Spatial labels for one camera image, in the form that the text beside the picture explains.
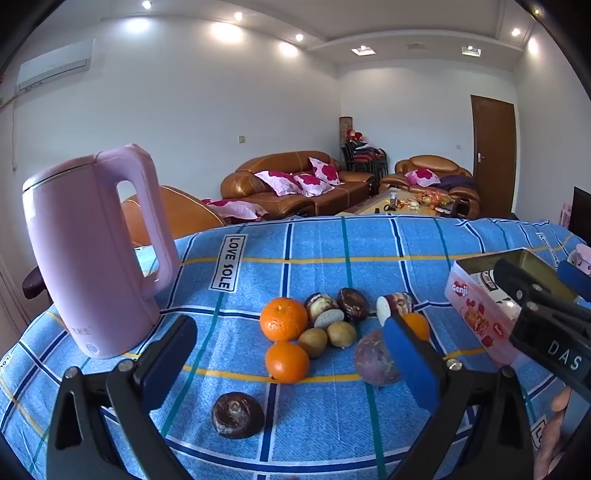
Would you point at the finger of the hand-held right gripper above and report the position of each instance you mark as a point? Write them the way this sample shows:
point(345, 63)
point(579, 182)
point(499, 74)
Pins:
point(519, 284)
point(575, 281)

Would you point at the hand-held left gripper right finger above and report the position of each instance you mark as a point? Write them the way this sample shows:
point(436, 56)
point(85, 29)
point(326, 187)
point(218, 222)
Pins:
point(411, 360)

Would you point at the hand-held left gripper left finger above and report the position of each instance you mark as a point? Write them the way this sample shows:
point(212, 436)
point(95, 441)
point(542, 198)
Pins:
point(168, 364)

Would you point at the small orange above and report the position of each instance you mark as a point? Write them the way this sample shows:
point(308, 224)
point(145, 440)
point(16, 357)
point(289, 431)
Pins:
point(419, 325)
point(287, 362)

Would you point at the pink metal tin box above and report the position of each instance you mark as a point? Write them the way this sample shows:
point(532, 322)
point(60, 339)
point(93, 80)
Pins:
point(471, 314)

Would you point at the brown kiwi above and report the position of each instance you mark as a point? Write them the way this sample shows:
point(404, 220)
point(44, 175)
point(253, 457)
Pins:
point(341, 333)
point(312, 342)

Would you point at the dark brown dried fruit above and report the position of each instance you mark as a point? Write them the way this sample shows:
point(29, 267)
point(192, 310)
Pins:
point(353, 303)

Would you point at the dark brown water chestnut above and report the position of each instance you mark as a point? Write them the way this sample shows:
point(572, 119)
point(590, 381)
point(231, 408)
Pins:
point(238, 414)

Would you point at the large orange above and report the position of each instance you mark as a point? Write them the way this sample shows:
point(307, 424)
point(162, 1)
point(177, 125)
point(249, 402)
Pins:
point(284, 320)

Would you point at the person's right hand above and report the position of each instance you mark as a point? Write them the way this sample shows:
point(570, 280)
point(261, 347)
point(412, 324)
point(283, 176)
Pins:
point(561, 434)

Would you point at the pink cartoon cup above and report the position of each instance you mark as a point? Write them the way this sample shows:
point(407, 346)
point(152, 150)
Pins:
point(582, 258)

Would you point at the pink gift bag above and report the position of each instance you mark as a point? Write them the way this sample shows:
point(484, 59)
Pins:
point(565, 214)

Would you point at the black television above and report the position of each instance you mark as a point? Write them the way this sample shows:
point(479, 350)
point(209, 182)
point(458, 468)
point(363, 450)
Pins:
point(581, 212)

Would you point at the purple blanket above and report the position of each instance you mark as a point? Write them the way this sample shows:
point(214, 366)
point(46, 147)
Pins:
point(459, 181)

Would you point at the assorted fruit pile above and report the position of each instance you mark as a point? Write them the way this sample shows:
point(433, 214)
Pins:
point(431, 198)

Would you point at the pink electric kettle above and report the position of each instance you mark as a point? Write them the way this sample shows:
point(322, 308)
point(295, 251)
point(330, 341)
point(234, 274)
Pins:
point(92, 258)

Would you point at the brown wooden door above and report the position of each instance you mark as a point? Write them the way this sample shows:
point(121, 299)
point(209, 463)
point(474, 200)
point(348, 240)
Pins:
point(494, 152)

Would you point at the blue plaid tablecloth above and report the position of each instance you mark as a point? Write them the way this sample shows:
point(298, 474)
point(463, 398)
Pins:
point(323, 249)

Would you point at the pink floral pillow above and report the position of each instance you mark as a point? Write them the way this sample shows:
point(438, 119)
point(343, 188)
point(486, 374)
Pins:
point(314, 183)
point(276, 181)
point(231, 208)
point(421, 177)
point(325, 170)

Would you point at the brown leather armchair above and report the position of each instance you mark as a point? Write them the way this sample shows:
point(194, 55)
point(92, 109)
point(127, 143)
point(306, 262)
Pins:
point(429, 161)

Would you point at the dark red stool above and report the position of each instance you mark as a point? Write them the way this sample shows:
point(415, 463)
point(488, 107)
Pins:
point(34, 282)

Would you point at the wooden coffee table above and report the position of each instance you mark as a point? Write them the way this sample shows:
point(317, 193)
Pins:
point(369, 205)

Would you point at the orange leather chair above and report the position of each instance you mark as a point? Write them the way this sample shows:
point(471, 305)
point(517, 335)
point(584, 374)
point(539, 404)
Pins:
point(184, 203)

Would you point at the stack of dark chairs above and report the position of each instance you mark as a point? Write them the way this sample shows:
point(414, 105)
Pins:
point(364, 159)

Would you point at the red plush toys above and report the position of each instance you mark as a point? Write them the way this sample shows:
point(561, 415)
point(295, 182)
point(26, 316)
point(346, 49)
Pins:
point(356, 135)

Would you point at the brown leather sofa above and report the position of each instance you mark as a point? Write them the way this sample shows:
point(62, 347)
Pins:
point(272, 161)

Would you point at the tall patterned vase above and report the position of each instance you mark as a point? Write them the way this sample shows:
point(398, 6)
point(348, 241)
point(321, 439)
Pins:
point(345, 127)

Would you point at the square ceiling light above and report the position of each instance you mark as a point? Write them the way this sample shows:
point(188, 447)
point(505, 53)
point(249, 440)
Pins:
point(471, 50)
point(362, 50)

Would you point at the white air conditioner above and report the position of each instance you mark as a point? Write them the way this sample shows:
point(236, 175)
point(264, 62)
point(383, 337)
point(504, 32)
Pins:
point(54, 62)

